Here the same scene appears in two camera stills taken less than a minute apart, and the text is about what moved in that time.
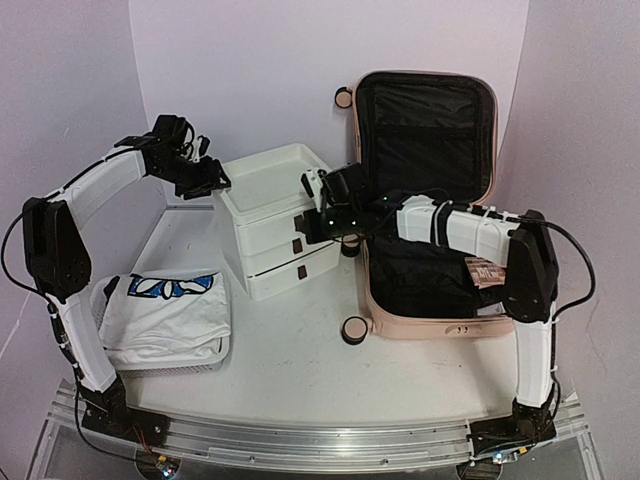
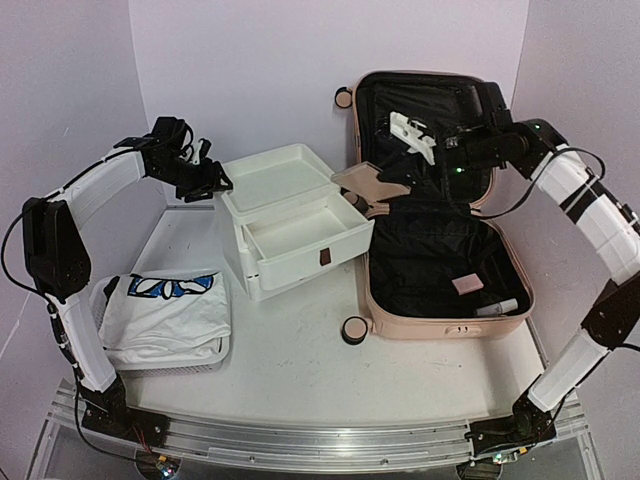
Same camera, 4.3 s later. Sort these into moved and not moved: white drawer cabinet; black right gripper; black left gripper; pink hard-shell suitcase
Moved: black right gripper; white drawer cabinet
Not moved: pink hard-shell suitcase; black left gripper
